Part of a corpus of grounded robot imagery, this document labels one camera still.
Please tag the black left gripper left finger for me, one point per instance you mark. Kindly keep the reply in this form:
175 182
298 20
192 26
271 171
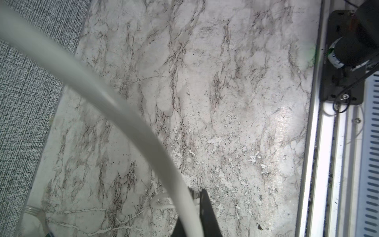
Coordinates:
179 229

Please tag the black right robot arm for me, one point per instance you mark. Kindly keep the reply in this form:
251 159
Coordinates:
361 42

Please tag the silver fork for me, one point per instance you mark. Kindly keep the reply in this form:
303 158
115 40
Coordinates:
41 216

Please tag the grey slotted cable duct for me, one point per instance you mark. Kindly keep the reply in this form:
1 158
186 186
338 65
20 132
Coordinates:
367 224

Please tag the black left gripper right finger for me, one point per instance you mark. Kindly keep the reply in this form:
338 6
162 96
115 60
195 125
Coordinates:
207 216

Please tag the aluminium rail frame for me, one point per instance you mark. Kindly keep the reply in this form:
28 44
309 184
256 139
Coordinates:
331 171

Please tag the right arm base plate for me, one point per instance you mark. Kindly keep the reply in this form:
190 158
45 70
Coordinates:
335 80

